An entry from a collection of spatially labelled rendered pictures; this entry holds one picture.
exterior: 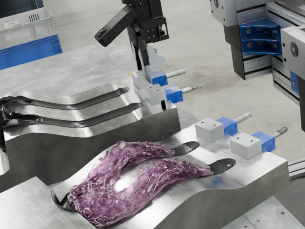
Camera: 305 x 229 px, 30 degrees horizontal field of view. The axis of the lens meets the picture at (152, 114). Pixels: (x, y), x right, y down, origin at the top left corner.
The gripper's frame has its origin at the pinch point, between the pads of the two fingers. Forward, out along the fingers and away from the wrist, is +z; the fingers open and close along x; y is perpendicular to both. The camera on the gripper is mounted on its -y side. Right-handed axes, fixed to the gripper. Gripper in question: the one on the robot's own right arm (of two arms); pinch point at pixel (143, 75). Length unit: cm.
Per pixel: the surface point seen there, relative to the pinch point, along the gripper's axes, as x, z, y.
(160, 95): -13.4, 0.4, -0.1
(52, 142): -17.8, 1.4, -26.2
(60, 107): 0.9, 2.0, -21.6
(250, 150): -41.2, 3.9, 8.0
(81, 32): 366, 92, 35
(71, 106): 1.2, 2.9, -19.1
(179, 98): -13.0, 2.6, 4.3
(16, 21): 343, 62, -18
